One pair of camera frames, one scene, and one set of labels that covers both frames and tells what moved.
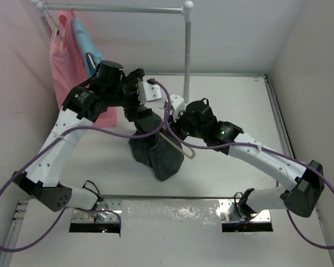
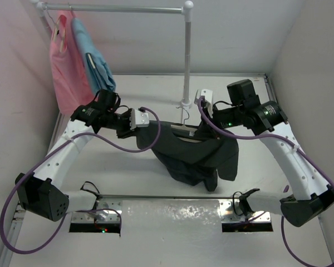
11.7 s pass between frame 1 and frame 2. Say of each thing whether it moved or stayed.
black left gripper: moved
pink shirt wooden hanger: stayed
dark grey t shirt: moved
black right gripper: moved
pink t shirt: stayed
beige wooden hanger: moved
